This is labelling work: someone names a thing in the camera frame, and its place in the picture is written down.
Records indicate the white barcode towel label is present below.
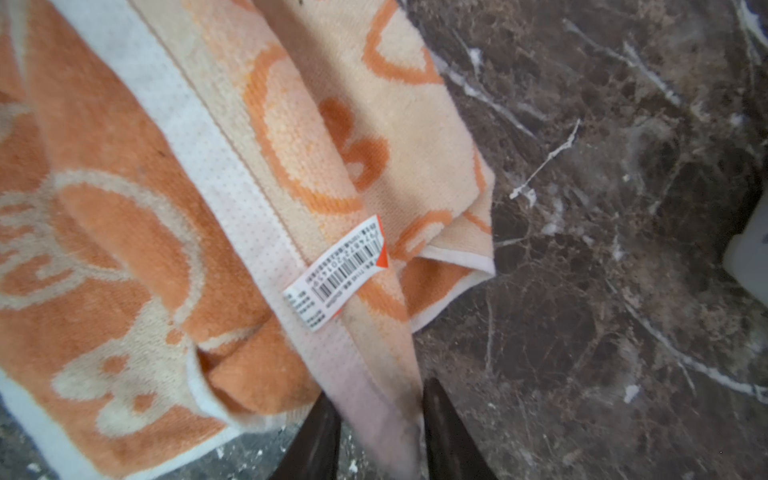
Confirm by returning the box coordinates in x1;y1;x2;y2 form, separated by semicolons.
283;215;388;331

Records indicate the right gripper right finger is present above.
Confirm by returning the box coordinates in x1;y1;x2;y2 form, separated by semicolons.
423;378;497;480

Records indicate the orange bunny towel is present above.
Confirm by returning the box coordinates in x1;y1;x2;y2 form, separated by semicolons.
1;1;495;479

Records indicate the white plastic basket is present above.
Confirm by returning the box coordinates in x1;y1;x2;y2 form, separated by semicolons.
723;192;768;305

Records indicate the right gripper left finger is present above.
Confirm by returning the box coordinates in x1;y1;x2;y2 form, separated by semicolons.
270;393;342;480

